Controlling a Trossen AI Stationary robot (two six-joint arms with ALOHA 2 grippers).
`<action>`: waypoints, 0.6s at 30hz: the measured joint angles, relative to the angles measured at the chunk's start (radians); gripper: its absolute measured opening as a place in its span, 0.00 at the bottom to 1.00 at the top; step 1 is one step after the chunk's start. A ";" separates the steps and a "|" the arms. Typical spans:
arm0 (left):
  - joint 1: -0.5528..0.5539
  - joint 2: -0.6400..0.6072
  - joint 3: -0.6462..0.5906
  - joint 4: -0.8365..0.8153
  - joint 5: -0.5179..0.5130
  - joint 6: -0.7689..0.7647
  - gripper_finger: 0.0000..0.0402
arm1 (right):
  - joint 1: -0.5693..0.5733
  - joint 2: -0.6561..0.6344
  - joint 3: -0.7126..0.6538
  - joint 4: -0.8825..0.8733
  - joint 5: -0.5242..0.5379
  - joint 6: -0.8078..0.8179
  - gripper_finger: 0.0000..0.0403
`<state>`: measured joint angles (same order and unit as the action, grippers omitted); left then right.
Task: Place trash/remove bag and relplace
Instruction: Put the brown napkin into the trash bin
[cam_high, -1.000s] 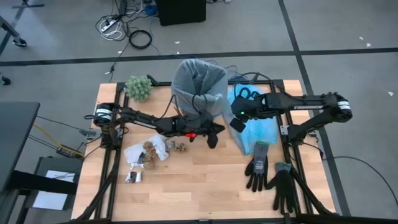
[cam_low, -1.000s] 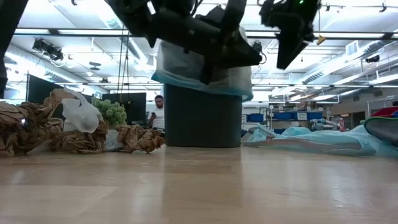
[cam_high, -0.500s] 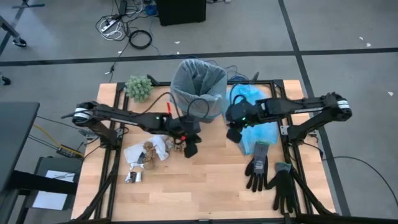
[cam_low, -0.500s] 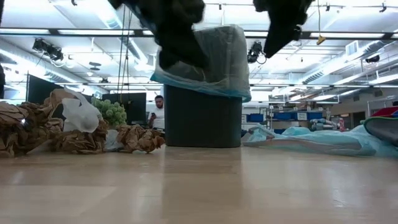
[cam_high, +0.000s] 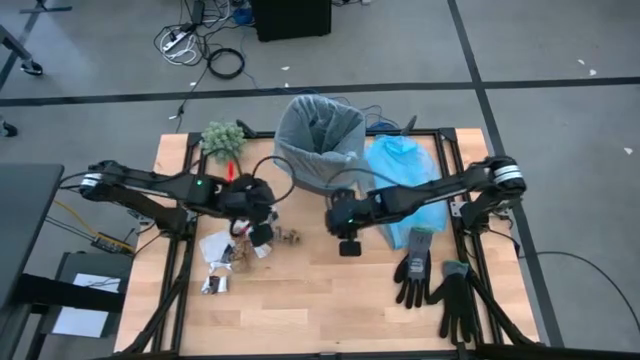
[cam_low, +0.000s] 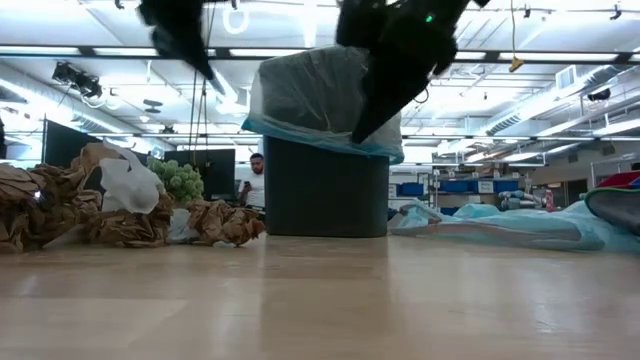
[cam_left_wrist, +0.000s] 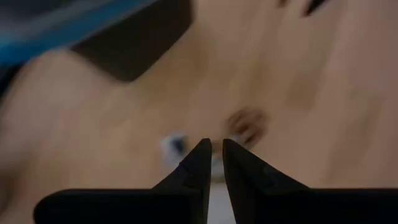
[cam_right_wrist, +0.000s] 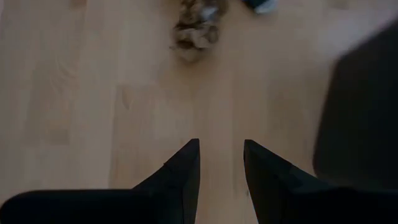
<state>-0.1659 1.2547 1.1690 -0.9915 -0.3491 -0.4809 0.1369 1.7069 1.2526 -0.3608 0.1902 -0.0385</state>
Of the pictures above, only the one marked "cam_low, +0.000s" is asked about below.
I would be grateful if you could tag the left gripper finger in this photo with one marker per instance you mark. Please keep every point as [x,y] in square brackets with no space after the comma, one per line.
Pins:
[202,65]

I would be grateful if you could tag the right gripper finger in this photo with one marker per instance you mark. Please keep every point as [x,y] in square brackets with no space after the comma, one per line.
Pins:
[355,22]
[382,95]

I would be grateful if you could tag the translucent trash bag blue hem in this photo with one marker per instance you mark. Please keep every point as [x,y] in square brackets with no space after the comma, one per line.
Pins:
[300,90]

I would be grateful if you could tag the dark grey trash bin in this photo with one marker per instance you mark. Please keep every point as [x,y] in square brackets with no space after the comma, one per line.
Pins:
[325,190]

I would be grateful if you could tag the white plastic sheet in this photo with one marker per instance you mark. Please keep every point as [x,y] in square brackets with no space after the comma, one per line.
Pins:
[130,187]

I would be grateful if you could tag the pale paper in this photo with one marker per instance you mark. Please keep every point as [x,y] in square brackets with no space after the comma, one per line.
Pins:
[180,227]

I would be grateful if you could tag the light blue trash bag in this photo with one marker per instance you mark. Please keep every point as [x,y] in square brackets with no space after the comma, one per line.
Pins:
[500,230]

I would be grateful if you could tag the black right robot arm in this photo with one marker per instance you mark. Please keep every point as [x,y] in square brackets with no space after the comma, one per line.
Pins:
[481,2]

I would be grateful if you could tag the blue storage bin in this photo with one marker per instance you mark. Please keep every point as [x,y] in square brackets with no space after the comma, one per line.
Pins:
[506,186]
[455,186]
[411,189]

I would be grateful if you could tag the green artificial plant in pot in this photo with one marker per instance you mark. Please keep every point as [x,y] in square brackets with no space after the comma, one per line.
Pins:
[180,180]

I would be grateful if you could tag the person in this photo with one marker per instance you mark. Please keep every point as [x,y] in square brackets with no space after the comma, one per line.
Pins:
[256,192]

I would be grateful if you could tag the large black monitor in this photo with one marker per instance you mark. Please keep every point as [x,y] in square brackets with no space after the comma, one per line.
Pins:
[62,145]

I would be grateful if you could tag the black ceiling fixture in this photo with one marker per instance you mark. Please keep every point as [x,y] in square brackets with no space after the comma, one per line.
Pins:
[599,95]

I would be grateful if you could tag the red bin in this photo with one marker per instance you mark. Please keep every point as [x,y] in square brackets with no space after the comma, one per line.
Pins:
[620,180]

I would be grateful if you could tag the grey-backed work glove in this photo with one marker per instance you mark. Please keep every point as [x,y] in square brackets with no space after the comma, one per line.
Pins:
[620,207]

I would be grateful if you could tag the black ceiling camera rig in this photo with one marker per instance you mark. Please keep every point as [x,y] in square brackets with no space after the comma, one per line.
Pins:
[80,80]

